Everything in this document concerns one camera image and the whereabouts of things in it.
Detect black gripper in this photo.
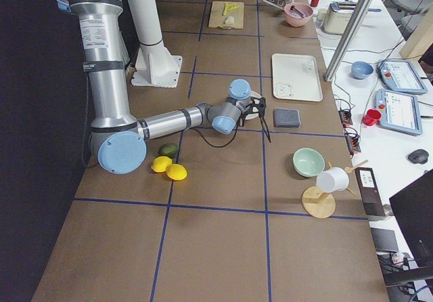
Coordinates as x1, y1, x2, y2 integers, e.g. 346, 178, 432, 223
237, 97, 271, 143

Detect white bun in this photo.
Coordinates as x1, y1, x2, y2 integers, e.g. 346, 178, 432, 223
224, 16, 235, 26

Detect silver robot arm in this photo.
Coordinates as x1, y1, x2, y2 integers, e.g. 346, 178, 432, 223
57, 0, 266, 174

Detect white bear tray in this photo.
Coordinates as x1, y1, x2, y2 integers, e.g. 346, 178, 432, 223
271, 53, 323, 102

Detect grey folded cloth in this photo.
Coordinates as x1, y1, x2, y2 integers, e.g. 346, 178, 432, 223
273, 108, 301, 128

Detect white round plate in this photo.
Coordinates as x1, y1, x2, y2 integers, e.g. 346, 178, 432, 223
244, 91, 262, 120

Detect mint green bowl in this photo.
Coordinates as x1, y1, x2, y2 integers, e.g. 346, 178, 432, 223
292, 148, 325, 177

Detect orange black power strip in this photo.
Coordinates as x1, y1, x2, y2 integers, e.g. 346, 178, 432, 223
338, 109, 361, 156

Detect pink bowl with ice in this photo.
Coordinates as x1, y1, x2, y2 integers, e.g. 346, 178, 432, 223
284, 2, 313, 27

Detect white mug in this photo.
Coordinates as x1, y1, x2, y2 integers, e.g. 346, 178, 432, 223
316, 167, 349, 193

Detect green avocado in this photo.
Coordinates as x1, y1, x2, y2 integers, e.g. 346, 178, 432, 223
158, 143, 179, 158

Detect yellow lemon front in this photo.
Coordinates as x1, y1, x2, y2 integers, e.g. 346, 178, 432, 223
166, 163, 187, 181

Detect wooden cutting board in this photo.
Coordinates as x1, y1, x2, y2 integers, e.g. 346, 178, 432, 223
208, 1, 244, 30

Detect blue bowl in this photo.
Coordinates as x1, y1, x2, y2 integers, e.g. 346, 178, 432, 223
351, 61, 374, 79

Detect wooden mug stand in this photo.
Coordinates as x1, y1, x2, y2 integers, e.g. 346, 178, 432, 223
302, 160, 368, 219

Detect red cup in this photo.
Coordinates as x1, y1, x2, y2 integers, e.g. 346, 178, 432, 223
362, 109, 382, 126

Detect yellow lemon near avocado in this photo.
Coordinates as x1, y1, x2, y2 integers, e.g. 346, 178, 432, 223
151, 156, 173, 173

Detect white toaster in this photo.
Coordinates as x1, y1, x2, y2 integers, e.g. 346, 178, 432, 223
323, 1, 357, 35

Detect lower teach pendant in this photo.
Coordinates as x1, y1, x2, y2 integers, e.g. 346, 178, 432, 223
375, 89, 423, 135

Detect teach pendant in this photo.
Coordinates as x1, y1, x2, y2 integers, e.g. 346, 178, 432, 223
378, 59, 428, 95
375, 89, 423, 135

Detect upper teach pendant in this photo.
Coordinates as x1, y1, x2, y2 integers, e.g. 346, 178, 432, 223
378, 59, 428, 95

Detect black speaker box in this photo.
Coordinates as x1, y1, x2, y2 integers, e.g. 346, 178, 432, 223
355, 167, 386, 221

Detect black computer mouse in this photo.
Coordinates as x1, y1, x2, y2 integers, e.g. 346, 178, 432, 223
407, 149, 429, 165

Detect black monitor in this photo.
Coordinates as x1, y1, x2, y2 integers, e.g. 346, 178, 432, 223
390, 171, 432, 266

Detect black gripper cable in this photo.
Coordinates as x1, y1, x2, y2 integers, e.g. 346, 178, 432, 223
192, 125, 237, 148

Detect metal scoop handle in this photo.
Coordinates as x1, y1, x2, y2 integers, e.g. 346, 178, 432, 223
290, 5, 304, 18

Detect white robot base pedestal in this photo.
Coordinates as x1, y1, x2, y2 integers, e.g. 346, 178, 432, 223
128, 0, 183, 88

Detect aluminium frame post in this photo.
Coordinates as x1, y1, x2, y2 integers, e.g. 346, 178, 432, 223
323, 0, 372, 81

